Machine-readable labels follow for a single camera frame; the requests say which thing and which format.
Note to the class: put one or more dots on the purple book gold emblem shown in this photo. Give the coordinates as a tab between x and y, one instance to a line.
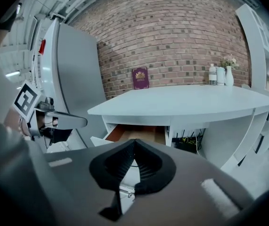
140	78

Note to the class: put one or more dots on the black router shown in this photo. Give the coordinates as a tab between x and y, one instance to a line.
186	145

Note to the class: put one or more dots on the person's left forearm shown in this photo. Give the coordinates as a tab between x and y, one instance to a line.
13	122

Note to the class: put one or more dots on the white desk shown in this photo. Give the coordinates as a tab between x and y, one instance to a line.
183	100

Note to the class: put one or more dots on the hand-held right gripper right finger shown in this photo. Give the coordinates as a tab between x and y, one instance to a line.
157	171

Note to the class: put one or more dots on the white vase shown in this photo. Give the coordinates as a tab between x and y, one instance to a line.
229	78

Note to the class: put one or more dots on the white desk drawer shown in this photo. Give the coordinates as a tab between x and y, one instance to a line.
136	134

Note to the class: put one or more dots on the large white grey cabinet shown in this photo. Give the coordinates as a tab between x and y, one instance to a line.
77	67

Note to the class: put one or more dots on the red tag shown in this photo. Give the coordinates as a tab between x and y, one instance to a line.
42	46

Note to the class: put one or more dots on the white jug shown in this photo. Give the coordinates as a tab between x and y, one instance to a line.
220	76

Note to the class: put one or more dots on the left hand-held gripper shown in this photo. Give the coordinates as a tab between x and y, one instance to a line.
27	100

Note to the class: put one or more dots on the clear water bottle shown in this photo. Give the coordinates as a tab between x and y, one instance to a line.
212	75

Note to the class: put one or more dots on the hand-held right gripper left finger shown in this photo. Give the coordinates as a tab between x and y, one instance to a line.
111	168

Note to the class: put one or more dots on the white shelf unit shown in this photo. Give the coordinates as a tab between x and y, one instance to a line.
254	36

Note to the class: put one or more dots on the pale flower bunch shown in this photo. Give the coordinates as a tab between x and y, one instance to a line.
229	60

